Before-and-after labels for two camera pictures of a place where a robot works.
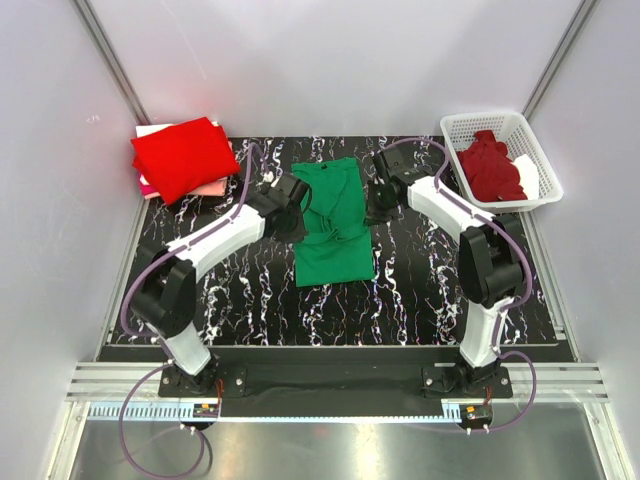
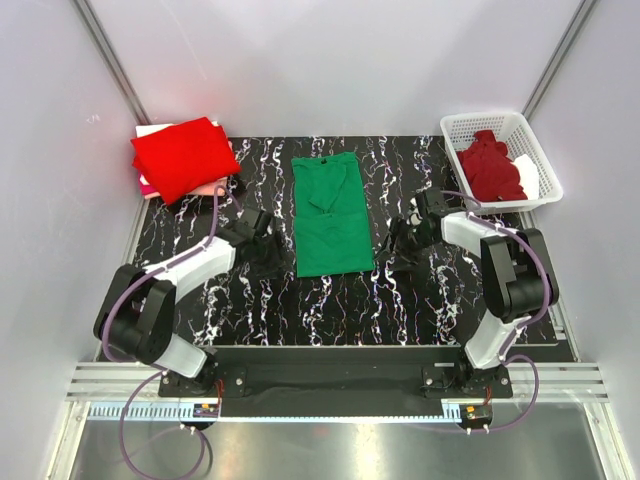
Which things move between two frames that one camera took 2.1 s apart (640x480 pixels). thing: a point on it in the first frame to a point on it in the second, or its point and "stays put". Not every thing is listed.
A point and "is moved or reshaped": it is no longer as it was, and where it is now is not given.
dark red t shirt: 489,174 stays put
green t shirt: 337,247 is moved or reshaped
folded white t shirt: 142,130 stays put
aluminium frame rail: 134,391 stays put
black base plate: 338,373 stays put
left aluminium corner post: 108,51 stays put
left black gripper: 298,233 to 267,271
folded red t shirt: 183,158 stays put
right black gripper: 373,215 to 403,263
